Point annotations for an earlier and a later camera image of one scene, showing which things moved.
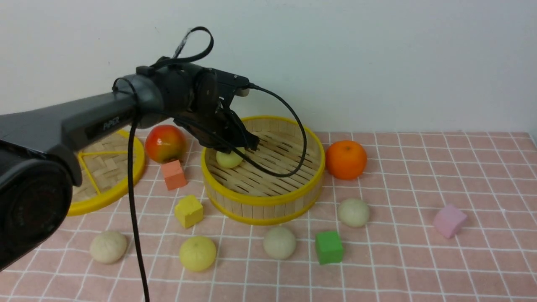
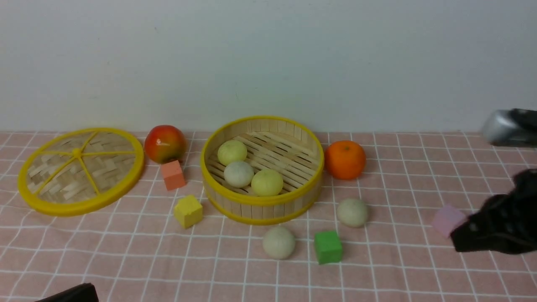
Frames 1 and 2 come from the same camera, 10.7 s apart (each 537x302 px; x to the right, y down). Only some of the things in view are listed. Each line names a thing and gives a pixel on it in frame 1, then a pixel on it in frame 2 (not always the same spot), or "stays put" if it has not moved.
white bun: x=109 y=247 to x=238 y=174
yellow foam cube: x=188 y=211 stays put
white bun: x=353 y=213 stays put
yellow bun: x=197 y=253 to x=267 y=182
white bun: x=279 y=243 stays put
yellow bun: x=229 y=160 stays put
